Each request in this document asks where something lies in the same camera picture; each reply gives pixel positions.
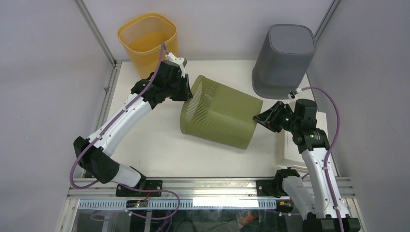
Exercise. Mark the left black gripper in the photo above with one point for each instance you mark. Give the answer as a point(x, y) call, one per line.
point(186, 94)

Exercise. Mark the white perforated plastic basket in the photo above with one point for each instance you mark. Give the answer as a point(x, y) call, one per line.
point(287, 153)

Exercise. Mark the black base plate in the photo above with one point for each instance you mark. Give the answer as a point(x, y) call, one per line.
point(154, 185)
point(270, 188)

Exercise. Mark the right aluminium corner post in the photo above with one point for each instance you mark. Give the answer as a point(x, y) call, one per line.
point(326, 19)

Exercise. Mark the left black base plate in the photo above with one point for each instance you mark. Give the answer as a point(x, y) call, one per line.
point(154, 185)

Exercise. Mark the aluminium corner post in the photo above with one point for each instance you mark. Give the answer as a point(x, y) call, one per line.
point(95, 31)
point(326, 19)

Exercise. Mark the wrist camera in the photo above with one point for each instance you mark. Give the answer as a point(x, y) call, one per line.
point(293, 94)
point(181, 62)

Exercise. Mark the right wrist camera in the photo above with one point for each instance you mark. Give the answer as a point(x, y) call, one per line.
point(293, 94)

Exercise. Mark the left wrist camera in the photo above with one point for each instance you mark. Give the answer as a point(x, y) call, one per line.
point(181, 62)

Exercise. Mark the left aluminium corner post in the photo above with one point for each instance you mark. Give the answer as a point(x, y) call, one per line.
point(95, 31)

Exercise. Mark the grey mesh waste bin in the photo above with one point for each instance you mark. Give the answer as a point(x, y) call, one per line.
point(283, 60)

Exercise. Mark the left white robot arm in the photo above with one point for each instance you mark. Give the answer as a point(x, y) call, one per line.
point(94, 152)

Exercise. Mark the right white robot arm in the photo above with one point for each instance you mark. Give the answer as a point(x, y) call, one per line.
point(323, 210)

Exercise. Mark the green mesh waste bin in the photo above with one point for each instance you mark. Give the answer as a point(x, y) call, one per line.
point(220, 113)

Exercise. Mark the white slotted cable duct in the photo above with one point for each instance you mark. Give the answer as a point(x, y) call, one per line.
point(185, 204)

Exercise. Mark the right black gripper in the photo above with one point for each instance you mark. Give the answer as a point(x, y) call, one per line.
point(268, 117)

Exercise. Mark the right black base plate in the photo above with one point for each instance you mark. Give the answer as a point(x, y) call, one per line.
point(270, 188)

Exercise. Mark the yellow mesh waste bin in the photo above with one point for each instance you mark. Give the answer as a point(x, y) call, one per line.
point(142, 38)

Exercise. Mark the aluminium mounting rail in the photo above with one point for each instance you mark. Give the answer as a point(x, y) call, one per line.
point(187, 188)

